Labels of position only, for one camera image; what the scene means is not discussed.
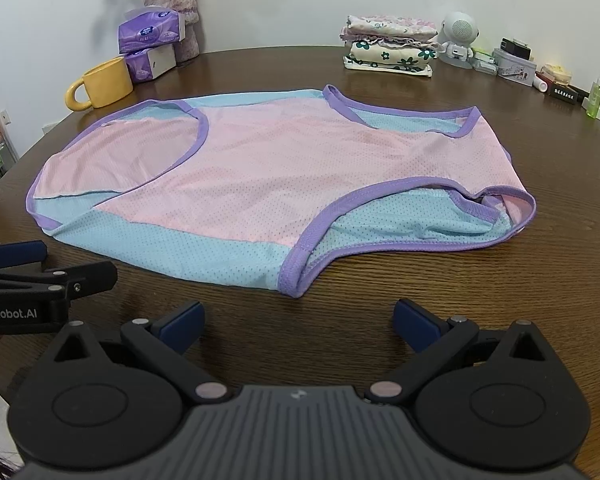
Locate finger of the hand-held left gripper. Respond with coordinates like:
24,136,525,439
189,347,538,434
0,241,49,275
0,259,119,307

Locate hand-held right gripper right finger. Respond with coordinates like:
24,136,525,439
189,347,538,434
365,298,548,404

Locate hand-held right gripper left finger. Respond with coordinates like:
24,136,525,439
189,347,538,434
54,300,233,404

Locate pink and blue mesh vest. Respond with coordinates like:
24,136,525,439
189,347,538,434
26,84,537,300

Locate yellow mug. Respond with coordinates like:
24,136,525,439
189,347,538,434
64,56,134,112

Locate purple tissue pack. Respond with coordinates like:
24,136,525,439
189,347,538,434
117,6,187,55
125,42,177,85

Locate folded cream green-flower cloth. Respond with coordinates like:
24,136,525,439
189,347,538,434
343,40,434,78

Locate white and green small boxes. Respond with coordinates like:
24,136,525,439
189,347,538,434
470,47,501,77

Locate black printed box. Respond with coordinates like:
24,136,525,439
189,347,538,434
547,85,590,106

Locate pink mottled vase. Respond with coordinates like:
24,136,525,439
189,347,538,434
141,0,201,65

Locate yellow cream small item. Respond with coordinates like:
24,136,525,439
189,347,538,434
540,63,573,86

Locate white robot speaker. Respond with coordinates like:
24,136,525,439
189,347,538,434
437,11,481,68

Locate black charger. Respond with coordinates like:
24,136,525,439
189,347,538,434
500,37,532,61

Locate folded pink floral cloth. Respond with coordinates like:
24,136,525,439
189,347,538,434
339,14,439,53

